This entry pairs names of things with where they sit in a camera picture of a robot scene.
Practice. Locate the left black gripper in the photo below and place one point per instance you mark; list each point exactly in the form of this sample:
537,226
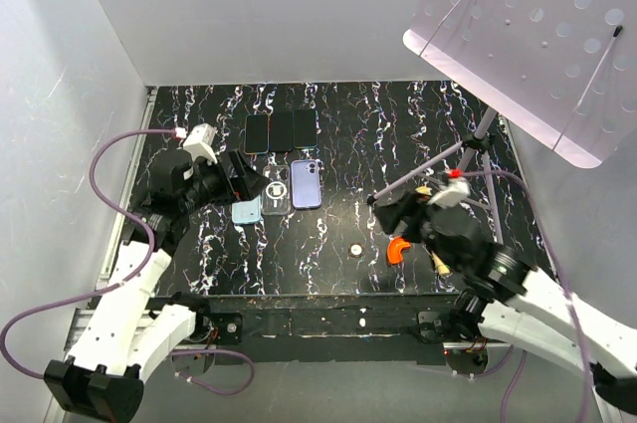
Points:
246,183

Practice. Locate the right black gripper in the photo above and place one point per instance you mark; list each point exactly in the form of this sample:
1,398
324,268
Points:
390,215

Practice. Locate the clear magsafe phone case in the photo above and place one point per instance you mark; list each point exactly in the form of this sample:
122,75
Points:
276,197

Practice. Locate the light blue phone case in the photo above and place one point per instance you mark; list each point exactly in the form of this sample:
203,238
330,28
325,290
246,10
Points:
246,212

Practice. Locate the phone with teal case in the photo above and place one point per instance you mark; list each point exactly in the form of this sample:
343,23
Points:
256,134

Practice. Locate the lilac phone case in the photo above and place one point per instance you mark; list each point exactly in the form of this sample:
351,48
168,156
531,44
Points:
305,180

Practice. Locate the dark phone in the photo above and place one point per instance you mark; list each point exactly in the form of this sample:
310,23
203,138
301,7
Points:
281,135

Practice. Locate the black smartphone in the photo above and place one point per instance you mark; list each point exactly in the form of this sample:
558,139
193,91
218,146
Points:
305,128

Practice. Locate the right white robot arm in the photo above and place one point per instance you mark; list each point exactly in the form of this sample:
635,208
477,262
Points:
516,302

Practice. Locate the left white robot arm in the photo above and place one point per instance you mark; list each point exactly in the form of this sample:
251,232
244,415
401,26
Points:
104,372

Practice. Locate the orange elbow pipe piece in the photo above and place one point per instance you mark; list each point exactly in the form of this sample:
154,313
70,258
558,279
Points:
395,251

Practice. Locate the small round white cap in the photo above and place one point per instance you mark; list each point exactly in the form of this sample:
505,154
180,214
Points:
355,250

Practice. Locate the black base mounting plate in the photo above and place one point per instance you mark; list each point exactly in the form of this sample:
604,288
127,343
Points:
343,328

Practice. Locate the white perforated music stand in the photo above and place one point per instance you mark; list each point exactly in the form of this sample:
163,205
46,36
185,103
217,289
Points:
563,71

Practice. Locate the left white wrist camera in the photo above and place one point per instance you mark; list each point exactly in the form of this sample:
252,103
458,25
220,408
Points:
198,143

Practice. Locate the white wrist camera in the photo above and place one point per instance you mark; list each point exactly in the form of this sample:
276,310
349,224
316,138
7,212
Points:
456,189
198,143

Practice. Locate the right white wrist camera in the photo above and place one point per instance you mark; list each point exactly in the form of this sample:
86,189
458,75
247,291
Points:
456,189

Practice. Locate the wooden recorder flute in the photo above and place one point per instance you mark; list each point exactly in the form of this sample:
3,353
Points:
439,266

